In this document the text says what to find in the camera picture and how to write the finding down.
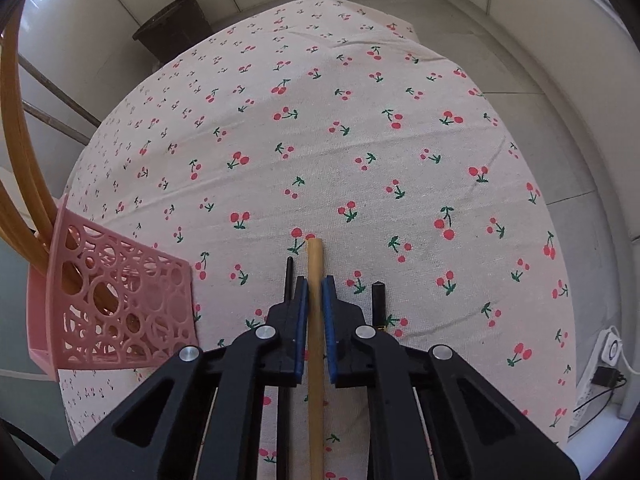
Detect pink perforated utensil holder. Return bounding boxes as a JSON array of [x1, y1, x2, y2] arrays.
[[27, 192, 196, 382]]

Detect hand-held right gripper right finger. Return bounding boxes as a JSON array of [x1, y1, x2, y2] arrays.
[[320, 275, 596, 480]]

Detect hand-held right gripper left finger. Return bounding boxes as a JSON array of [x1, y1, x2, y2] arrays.
[[50, 275, 309, 480]]

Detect white power strip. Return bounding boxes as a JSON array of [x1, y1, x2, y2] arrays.
[[574, 326, 626, 433]]

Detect black charger plug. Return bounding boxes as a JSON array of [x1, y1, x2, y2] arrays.
[[592, 366, 626, 389]]

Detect cherry print tablecloth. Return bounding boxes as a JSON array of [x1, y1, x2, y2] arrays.
[[60, 0, 577, 480]]

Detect dark brown trash bin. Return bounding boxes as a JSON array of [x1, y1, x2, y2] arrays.
[[132, 0, 212, 70]]

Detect black chopstick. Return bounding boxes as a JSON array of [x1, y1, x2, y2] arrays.
[[371, 282, 387, 332], [276, 256, 296, 480]]

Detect thin black cable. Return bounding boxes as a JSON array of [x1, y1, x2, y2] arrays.
[[569, 355, 640, 437]]

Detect tan bamboo chopstick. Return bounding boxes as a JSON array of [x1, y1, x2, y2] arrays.
[[305, 238, 327, 480]]

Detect thick black cable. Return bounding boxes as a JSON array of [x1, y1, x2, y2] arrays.
[[0, 421, 60, 465]]

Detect bunch of bamboo chopsticks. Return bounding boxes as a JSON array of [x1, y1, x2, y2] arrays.
[[0, 7, 131, 323]]

